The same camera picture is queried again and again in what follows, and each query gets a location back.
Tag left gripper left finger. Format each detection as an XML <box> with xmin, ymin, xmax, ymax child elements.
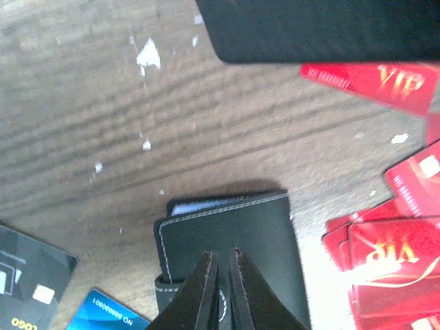
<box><xmin>148</xmin><ymin>252</ymin><xmax>219</xmax><ymax>330</ymax></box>

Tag black VIP card pile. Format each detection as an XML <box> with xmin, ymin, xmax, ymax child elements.
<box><xmin>1</xmin><ymin>225</ymin><xmax>78</xmax><ymax>329</ymax></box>

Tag blue VIP card pile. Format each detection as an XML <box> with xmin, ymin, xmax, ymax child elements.
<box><xmin>66</xmin><ymin>289</ymin><xmax>151</xmax><ymax>330</ymax></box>

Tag lone red VIP card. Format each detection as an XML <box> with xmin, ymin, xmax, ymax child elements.
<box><xmin>300</xmin><ymin>63</ymin><xmax>439</xmax><ymax>117</ymax></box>

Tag red VIP card pile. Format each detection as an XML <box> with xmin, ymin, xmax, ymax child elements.
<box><xmin>322</xmin><ymin>113</ymin><xmax>439</xmax><ymax>329</ymax></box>

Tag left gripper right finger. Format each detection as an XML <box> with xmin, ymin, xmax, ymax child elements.
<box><xmin>230</xmin><ymin>248</ymin><xmax>306</xmax><ymax>330</ymax></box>

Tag black card holder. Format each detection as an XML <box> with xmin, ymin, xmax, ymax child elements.
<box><xmin>153</xmin><ymin>190</ymin><xmax>311</xmax><ymax>329</ymax></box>

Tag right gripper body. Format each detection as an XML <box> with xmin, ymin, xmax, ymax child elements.
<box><xmin>197</xmin><ymin>0</ymin><xmax>439</xmax><ymax>64</ymax></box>

